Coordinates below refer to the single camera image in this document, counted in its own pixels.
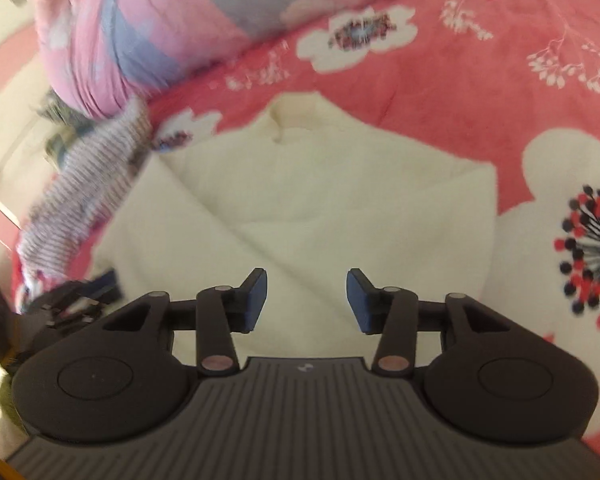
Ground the dark floral pillow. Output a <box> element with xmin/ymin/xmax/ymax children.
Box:
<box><xmin>39</xmin><ymin>89</ymin><xmax>90</xmax><ymax>127</ymax></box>

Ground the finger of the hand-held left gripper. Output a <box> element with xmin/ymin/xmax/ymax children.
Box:
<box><xmin>30</xmin><ymin>270</ymin><xmax>125</xmax><ymax>330</ymax></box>

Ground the white fleece garment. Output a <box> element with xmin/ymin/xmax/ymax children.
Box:
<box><xmin>92</xmin><ymin>92</ymin><xmax>498</xmax><ymax>361</ymax></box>

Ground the plaid pillow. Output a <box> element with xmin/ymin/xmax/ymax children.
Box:
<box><xmin>45</xmin><ymin>127</ymin><xmax>81</xmax><ymax>171</ymax></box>

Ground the red floral blanket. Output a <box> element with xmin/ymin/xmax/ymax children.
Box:
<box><xmin>10</xmin><ymin>0</ymin><xmax>600</xmax><ymax>456</ymax></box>

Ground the lilac checkered garment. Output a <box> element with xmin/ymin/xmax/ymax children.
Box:
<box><xmin>17</xmin><ymin>97</ymin><xmax>153</xmax><ymax>286</ymax></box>

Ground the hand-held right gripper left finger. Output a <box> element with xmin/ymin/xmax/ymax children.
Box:
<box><xmin>104</xmin><ymin>267</ymin><xmax>269</xmax><ymax>376</ymax></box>

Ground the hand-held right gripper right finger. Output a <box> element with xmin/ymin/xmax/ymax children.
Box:
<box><xmin>346</xmin><ymin>268</ymin><xmax>512</xmax><ymax>376</ymax></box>

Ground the pink grey floral duvet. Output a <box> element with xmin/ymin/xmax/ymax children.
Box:
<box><xmin>32</xmin><ymin>0</ymin><xmax>406</xmax><ymax>121</ymax></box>

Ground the pink and cream headboard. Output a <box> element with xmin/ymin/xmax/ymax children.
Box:
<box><xmin>0</xmin><ymin>0</ymin><xmax>56</xmax><ymax>241</ymax></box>

